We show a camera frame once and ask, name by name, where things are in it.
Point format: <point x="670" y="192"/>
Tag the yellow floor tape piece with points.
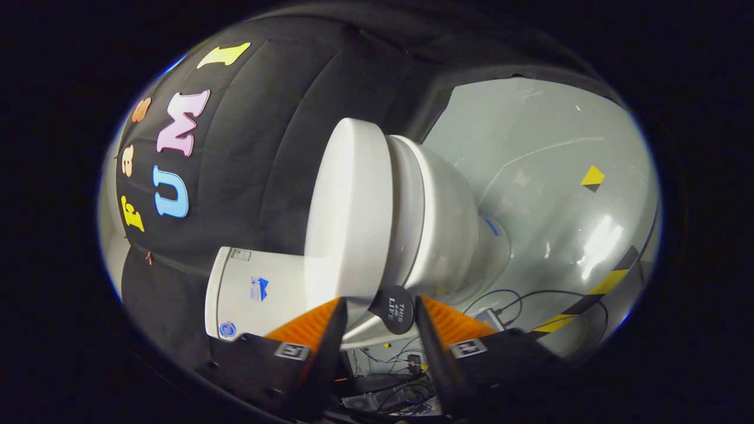
<point x="592" y="175"/>

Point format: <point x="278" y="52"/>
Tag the white toilet tank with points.
<point x="253" y="294"/>

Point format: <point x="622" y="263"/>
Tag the black round pull tab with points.
<point x="393" y="309"/>

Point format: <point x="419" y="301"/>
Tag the yellow black hazard tape strip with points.
<point x="609" y="281"/>

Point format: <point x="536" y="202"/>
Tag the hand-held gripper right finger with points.
<point x="433" y="365"/>

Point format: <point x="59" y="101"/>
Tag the grey flat device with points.
<point x="492" y="320"/>

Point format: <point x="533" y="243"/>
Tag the black power adapter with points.
<point x="414" y="360"/>

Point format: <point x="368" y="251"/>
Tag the black backdrop cloth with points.
<point x="265" y="147"/>

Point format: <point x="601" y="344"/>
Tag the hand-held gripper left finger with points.
<point x="327" y="365"/>

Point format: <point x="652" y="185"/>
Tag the white toilet bowl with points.
<point x="453" y="235"/>

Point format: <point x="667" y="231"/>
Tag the white toilet seat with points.
<point x="407" y="206"/>

